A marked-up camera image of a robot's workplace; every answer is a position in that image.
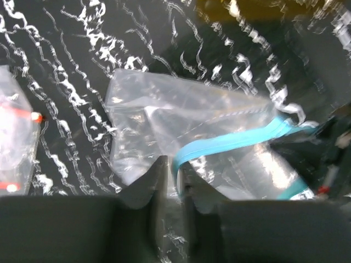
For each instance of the yellow plastic tray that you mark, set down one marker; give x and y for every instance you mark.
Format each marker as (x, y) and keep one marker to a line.
(225, 11)

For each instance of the clear red-zip bag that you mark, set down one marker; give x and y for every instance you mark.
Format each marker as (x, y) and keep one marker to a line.
(20, 128)

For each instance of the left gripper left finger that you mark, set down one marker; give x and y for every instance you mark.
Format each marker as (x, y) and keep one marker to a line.
(140, 217)

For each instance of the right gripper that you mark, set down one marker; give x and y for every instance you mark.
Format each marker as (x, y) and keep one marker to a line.
(322, 157)

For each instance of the clear blue-zip bag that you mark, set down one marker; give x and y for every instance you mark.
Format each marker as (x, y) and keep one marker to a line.
(224, 135)

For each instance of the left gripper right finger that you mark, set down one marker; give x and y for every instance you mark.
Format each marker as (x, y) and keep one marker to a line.
(201, 220)

